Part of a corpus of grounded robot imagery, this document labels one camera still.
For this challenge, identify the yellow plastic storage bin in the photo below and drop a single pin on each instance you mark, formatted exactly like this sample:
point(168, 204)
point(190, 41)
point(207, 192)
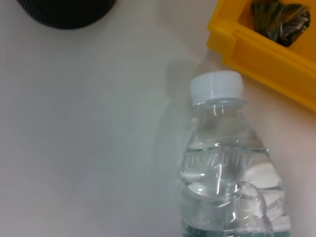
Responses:
point(271, 64)

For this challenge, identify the clear water bottle green label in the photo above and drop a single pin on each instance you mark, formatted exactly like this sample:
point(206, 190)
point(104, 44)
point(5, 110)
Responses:
point(222, 160)

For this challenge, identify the black mesh pen cup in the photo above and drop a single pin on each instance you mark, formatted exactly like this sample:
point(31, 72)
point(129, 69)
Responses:
point(66, 12)

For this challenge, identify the green plastic wrapper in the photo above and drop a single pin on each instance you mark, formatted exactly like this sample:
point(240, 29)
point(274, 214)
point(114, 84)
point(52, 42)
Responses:
point(276, 19)

